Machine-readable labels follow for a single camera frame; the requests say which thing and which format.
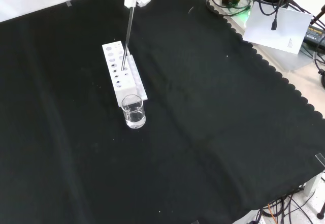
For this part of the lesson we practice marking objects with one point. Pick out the white test tube rack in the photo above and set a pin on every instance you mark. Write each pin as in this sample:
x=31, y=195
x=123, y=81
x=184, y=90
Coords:
x=122, y=87

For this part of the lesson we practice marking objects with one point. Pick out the clear glass beaker with water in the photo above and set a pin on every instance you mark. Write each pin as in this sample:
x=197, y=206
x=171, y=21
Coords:
x=134, y=118

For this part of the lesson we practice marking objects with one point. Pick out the grey tape strip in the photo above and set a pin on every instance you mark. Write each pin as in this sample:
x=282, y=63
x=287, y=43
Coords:
x=68, y=3

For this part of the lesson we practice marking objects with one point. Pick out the white paper sheet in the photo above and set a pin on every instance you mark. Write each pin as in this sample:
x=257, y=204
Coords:
x=279, y=31

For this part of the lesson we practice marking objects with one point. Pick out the black bench cloth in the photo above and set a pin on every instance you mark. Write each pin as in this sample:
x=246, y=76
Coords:
x=203, y=132

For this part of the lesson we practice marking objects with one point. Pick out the black power adapter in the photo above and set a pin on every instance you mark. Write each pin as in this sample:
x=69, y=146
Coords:
x=313, y=34

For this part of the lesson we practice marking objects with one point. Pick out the clear tape strip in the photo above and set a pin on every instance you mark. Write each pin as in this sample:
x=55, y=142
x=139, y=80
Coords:
x=320, y=159

